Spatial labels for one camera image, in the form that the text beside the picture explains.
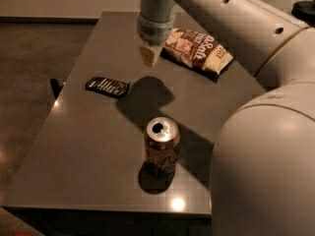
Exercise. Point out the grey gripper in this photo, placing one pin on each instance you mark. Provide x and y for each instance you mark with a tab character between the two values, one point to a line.
154	32

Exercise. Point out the black chocolate rxbar wrapper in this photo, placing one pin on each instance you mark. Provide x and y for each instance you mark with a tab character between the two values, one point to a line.
108	87

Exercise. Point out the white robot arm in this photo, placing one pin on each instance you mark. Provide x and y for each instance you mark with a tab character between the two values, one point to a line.
262	173

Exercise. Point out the brown chip bag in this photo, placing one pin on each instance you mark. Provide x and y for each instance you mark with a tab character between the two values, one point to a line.
196	50

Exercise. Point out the orange soda can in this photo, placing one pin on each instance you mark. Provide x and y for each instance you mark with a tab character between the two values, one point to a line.
162	137

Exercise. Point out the black object at table edge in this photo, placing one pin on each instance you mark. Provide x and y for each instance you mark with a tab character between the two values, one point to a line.
56	87

